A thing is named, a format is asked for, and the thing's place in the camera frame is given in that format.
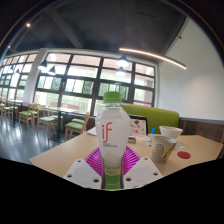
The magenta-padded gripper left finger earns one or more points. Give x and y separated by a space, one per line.
80 171

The long curved ceiling light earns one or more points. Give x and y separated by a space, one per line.
156 56

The wooden dining table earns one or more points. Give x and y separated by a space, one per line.
63 110

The white bowl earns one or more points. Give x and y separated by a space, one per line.
170 131

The small blue-capped bottle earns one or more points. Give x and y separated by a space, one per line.
152 130

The flat round red coaster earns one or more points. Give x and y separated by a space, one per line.
183 155

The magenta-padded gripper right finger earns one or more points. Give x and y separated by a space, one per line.
143 171

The group of green-seated wooden chairs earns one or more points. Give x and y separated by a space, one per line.
45 118

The green upholstered bench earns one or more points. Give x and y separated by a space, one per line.
156 115

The white paper sheets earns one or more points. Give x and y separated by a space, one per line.
92 132

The patterned cream mug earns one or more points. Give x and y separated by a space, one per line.
160 148

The sticker-covered laptop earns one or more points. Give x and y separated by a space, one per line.
138 126

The white green-capped drink bottle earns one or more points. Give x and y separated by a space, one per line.
112 133

